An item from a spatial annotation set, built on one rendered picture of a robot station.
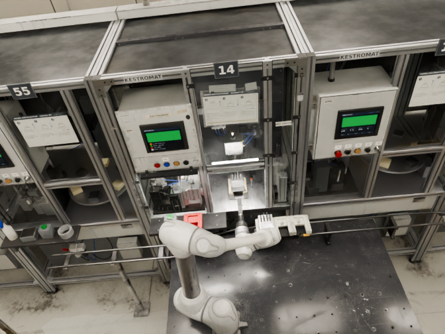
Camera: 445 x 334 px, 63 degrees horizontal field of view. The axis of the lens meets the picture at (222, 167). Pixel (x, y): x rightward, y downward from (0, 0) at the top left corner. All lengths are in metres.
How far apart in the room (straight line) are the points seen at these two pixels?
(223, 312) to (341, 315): 0.75
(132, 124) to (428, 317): 2.63
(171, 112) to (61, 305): 2.22
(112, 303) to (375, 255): 2.18
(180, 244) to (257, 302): 0.88
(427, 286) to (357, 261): 0.99
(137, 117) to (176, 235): 0.70
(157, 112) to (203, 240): 0.76
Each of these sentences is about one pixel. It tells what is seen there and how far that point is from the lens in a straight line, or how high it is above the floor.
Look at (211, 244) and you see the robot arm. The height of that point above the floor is 1.52.
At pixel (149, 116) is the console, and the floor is 1.78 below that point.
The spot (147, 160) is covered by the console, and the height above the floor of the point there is 1.47.
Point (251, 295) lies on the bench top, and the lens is 2.49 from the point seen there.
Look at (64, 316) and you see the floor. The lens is 3.59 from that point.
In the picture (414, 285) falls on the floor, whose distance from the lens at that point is 3.52.
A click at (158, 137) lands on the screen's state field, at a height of 1.65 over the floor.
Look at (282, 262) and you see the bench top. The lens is 2.61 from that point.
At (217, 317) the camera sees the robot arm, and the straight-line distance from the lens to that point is 2.16.
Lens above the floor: 2.89
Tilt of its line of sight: 43 degrees down
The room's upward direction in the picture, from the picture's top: 7 degrees counter-clockwise
